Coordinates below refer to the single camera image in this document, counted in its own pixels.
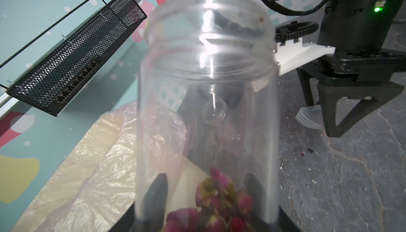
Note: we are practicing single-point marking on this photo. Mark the black wire mesh basket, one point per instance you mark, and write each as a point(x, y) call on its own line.
point(58, 77)

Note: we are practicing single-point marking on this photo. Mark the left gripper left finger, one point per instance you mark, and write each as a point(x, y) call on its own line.
point(149, 214)

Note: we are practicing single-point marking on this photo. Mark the clear plastic bin liner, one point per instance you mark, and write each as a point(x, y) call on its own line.
point(95, 184)

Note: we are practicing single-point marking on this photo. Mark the black plastic case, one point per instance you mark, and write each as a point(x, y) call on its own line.
point(202, 137)

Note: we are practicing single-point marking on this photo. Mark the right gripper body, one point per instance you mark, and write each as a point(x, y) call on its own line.
point(342, 69)

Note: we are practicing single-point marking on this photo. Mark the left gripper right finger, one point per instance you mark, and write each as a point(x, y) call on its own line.
point(265, 215)

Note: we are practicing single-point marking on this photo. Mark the cream trash bin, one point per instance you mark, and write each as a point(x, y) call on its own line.
point(192, 175)

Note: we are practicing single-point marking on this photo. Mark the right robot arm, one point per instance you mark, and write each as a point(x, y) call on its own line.
point(351, 26)

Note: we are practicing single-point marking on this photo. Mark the clear plastic jar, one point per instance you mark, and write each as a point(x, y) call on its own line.
point(214, 111)
point(216, 42)

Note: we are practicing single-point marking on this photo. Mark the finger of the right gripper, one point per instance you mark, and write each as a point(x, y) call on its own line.
point(371, 96)
point(304, 79)

